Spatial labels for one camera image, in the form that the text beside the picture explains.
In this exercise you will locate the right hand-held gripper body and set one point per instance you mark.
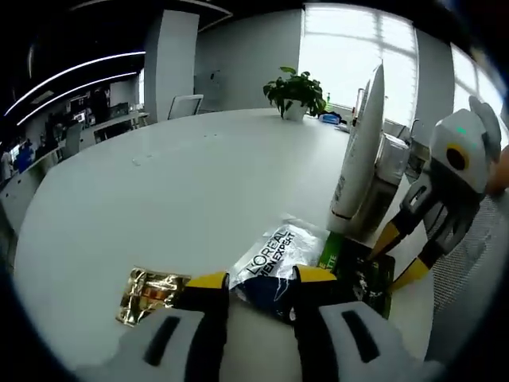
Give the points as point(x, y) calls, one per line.
point(473, 143)

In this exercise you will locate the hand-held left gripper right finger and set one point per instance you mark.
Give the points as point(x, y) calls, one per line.
point(342, 342)

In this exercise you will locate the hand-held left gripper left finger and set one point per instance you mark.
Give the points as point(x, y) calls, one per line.
point(179, 338)

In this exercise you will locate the gold foil skincare sachet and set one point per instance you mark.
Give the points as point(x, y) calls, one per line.
point(147, 294)

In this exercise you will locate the white skincare tube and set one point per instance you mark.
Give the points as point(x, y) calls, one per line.
point(362, 159)

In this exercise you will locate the green and navy skincare sachet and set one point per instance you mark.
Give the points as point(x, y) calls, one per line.
point(274, 254)

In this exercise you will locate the small green bottle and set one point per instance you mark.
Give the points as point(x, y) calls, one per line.
point(329, 103)

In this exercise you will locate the person's right hand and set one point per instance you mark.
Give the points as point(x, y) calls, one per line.
point(501, 169)

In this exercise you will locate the grey mesh office chair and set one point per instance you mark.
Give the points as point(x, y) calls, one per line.
point(473, 274)

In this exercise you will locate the blue packet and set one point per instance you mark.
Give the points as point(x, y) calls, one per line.
point(332, 118)

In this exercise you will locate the potted green plant white pot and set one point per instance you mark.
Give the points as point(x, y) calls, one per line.
point(294, 93)

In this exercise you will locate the white office desks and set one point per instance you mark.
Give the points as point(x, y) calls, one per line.
point(115, 124)

